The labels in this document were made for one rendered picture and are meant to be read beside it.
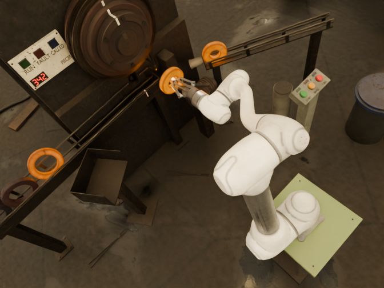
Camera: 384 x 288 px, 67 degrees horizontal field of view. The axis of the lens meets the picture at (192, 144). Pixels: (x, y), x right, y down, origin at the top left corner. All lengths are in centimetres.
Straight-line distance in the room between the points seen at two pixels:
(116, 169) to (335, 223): 120
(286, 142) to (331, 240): 87
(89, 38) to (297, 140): 101
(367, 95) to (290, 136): 123
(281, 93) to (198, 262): 120
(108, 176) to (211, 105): 72
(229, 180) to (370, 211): 144
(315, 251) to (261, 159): 86
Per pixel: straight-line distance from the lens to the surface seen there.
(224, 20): 337
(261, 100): 256
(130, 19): 149
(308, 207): 143
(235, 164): 89
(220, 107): 142
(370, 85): 216
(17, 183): 181
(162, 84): 161
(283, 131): 93
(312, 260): 165
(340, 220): 172
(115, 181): 170
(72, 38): 148
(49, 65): 164
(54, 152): 182
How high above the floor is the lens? 198
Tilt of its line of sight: 57 degrees down
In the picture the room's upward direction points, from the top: 21 degrees counter-clockwise
